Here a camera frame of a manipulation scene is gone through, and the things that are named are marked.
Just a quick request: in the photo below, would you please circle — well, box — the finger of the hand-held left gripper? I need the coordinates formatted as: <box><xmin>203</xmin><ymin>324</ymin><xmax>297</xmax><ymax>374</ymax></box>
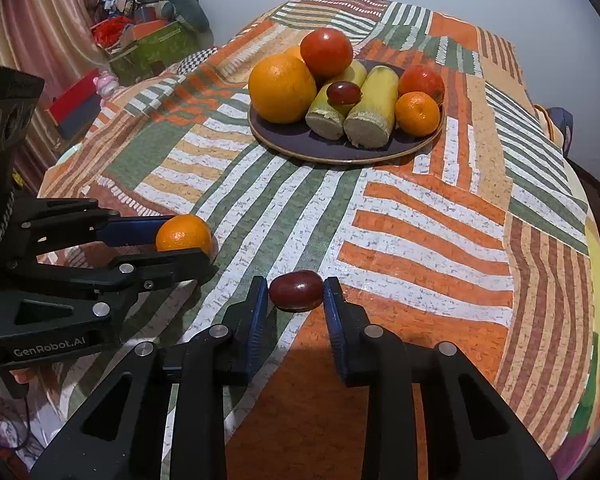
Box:
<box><xmin>11</xmin><ymin>199</ymin><xmax>171</xmax><ymax>258</ymax></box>
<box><xmin>0</xmin><ymin>248</ymin><xmax>218</xmax><ymax>335</ymax></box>

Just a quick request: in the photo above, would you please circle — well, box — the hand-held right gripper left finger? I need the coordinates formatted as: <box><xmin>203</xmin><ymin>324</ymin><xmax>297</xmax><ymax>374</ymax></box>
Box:
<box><xmin>30</xmin><ymin>275</ymin><xmax>271</xmax><ymax>480</ymax></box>

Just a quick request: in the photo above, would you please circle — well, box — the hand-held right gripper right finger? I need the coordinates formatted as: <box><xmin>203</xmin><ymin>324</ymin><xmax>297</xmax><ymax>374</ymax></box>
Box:
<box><xmin>322</xmin><ymin>276</ymin><xmax>561</xmax><ymax>480</ymax></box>

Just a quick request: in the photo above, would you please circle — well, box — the small tangerine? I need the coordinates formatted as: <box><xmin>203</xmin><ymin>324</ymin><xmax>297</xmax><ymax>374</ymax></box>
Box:
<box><xmin>394</xmin><ymin>91</ymin><xmax>441</xmax><ymax>137</ymax></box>
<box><xmin>155</xmin><ymin>214</ymin><xmax>214</xmax><ymax>256</ymax></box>

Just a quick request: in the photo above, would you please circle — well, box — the dark red grape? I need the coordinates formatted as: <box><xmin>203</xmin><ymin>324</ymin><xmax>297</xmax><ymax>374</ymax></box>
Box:
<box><xmin>268</xmin><ymin>270</ymin><xmax>325</xmax><ymax>311</ymax></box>
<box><xmin>326</xmin><ymin>81</ymin><xmax>363</xmax><ymax>106</ymax></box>

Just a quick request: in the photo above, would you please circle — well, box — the purple round plate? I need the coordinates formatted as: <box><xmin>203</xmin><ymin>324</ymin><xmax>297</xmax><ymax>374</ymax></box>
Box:
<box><xmin>247</xmin><ymin>60</ymin><xmax>446</xmax><ymax>165</ymax></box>

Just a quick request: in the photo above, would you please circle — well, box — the sugarcane piece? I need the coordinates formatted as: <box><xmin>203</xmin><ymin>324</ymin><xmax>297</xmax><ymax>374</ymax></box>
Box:
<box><xmin>344</xmin><ymin>66</ymin><xmax>399</xmax><ymax>148</ymax></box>
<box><xmin>305</xmin><ymin>62</ymin><xmax>368</xmax><ymax>141</ymax></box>

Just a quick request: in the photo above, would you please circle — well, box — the red tomato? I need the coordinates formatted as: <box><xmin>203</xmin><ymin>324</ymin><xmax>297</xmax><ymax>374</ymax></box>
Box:
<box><xmin>398</xmin><ymin>64</ymin><xmax>446</xmax><ymax>106</ymax></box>
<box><xmin>300</xmin><ymin>28</ymin><xmax>354</xmax><ymax>78</ymax></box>

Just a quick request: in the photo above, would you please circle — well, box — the red flat box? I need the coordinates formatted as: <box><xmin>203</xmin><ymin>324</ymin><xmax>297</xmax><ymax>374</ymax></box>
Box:
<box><xmin>47</xmin><ymin>70</ymin><xmax>104</xmax><ymax>137</ymax></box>

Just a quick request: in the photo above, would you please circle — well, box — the striped pink curtain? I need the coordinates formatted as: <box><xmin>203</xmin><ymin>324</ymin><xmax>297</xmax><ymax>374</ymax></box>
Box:
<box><xmin>0</xmin><ymin>0</ymin><xmax>107</xmax><ymax>193</ymax></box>

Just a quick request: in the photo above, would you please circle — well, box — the pink toy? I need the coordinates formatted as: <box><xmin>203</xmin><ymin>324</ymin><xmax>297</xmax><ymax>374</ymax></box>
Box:
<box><xmin>95</xmin><ymin>71</ymin><xmax>120</xmax><ymax>99</ymax></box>

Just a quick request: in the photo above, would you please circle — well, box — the striped patchwork tablecloth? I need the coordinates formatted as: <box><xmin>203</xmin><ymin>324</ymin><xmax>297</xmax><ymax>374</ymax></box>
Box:
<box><xmin>37</xmin><ymin>0</ymin><xmax>600</xmax><ymax>480</ymax></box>

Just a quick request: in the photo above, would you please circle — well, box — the red plastic bag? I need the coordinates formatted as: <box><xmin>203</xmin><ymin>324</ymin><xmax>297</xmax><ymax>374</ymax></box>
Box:
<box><xmin>91</xmin><ymin>16</ymin><xmax>133</xmax><ymax>47</ymax></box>

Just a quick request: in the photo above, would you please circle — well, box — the orange cardboard box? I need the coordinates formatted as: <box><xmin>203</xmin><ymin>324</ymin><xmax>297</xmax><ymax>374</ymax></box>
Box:
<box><xmin>122</xmin><ymin>20</ymin><xmax>174</xmax><ymax>44</ymax></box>

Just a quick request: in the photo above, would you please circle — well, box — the green storage box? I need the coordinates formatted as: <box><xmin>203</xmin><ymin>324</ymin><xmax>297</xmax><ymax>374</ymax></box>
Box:
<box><xmin>105</xmin><ymin>20</ymin><xmax>216</xmax><ymax>87</ymax></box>

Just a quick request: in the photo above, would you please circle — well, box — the black white checkered cloth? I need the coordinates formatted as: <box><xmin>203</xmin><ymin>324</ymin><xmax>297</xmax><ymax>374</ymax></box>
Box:
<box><xmin>177</xmin><ymin>46</ymin><xmax>220</xmax><ymax>74</ymax></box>

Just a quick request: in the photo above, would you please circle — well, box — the grey plush toy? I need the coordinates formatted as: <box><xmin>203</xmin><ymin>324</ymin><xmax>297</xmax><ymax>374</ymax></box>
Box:
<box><xmin>140</xmin><ymin>0</ymin><xmax>211</xmax><ymax>35</ymax></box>

